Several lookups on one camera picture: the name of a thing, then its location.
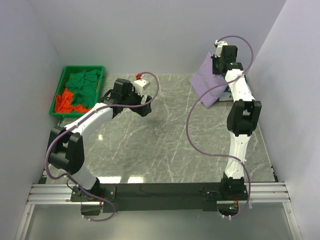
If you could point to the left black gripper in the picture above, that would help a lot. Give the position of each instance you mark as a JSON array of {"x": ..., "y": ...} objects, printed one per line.
[{"x": 142, "y": 110}]

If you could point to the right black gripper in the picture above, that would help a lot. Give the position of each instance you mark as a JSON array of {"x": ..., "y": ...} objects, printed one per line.
[{"x": 214, "y": 70}]

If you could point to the purple t shirt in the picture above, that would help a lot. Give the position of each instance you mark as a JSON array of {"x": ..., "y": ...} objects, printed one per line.
[{"x": 204, "y": 79}]

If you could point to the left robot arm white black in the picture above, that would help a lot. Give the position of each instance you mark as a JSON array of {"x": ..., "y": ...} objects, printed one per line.
[{"x": 66, "y": 144}]

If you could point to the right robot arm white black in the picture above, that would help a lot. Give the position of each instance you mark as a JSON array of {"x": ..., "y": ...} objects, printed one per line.
[{"x": 242, "y": 119}]

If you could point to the navy printed folded t shirt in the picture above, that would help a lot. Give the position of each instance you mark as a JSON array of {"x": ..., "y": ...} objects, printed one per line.
[{"x": 226, "y": 96}]

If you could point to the green t shirt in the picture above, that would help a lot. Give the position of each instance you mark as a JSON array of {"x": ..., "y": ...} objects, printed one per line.
[{"x": 83, "y": 85}]

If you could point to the green plastic bin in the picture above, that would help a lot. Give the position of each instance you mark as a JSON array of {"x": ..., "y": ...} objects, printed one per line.
[{"x": 67, "y": 71}]

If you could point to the orange t shirt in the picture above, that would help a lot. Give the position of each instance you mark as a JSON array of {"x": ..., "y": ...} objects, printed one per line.
[{"x": 63, "y": 103}]

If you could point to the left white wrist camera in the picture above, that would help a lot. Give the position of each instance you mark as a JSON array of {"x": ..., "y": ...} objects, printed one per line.
[{"x": 140, "y": 86}]

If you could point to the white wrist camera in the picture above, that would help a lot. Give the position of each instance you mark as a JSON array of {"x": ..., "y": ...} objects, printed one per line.
[
  {"x": 140, "y": 86},
  {"x": 219, "y": 47}
]

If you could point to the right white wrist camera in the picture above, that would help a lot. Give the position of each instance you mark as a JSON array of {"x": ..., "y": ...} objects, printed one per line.
[{"x": 219, "y": 47}]

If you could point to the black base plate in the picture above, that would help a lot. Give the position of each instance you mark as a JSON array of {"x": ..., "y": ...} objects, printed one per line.
[{"x": 205, "y": 196}]

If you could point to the aluminium rail frame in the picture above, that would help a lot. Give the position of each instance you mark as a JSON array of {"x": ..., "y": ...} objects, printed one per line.
[{"x": 50, "y": 215}]

